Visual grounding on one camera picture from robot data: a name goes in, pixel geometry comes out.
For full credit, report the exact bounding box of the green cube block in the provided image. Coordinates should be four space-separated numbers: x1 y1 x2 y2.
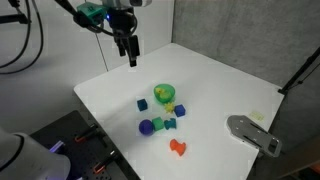
151 116 165 132

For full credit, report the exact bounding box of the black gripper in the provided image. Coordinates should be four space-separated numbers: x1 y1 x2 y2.
106 5 141 68

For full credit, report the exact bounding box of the orange notched block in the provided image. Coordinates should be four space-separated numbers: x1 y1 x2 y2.
169 138 187 157

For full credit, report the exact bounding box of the grey metal plate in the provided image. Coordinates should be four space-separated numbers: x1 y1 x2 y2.
226 114 283 158

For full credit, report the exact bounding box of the purple spiky ball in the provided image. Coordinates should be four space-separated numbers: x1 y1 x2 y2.
138 119 155 137

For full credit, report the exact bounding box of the pale yellow paper tag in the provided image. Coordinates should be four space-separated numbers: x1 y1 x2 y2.
249 110 265 122

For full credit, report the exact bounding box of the black stand pole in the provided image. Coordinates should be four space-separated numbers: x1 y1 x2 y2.
278 46 320 95

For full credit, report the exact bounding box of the black perforated base board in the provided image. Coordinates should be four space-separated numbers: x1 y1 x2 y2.
29 110 141 180

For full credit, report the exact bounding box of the teal notched block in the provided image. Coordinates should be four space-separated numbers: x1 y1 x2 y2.
163 117 178 131

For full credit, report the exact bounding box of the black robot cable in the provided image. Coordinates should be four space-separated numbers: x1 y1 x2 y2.
0 0 45 75

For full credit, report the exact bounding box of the green plastic bowl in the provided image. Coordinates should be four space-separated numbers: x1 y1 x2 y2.
153 83 177 104

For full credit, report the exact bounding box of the blue hexagonal block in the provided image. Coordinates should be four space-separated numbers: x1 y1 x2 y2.
173 104 187 118

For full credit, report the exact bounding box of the orange-handled black clamp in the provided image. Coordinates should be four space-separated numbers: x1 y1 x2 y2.
74 123 99 144
93 150 118 174

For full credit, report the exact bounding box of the dark blue cube block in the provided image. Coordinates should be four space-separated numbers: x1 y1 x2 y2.
136 98 149 112

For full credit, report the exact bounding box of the yellow spiky star toy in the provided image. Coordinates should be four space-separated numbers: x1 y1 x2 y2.
163 101 176 114

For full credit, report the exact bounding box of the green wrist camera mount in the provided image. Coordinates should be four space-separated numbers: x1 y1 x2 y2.
76 2 108 26

